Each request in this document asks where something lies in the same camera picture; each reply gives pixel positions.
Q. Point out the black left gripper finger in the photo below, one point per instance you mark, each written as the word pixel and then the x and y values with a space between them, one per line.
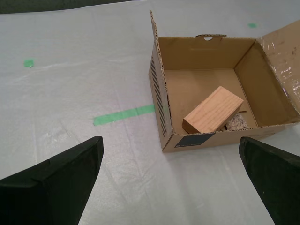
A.
pixel 47 194
pixel 279 182

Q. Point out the speckled beige rock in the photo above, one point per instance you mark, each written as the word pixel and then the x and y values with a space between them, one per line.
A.
pixel 237 123

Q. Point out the light wooden block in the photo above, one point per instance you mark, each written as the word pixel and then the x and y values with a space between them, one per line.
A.
pixel 213 110

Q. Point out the brown cardboard box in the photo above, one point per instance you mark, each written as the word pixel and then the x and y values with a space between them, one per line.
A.
pixel 199 56

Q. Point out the translucent white plastic sheet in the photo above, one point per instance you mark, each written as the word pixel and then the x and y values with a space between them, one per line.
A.
pixel 70 93

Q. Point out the pale green tape strip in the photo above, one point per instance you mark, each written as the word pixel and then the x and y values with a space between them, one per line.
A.
pixel 122 114

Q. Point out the pale green tape square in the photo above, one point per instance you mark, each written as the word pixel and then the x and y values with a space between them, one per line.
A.
pixel 28 63
pixel 252 25

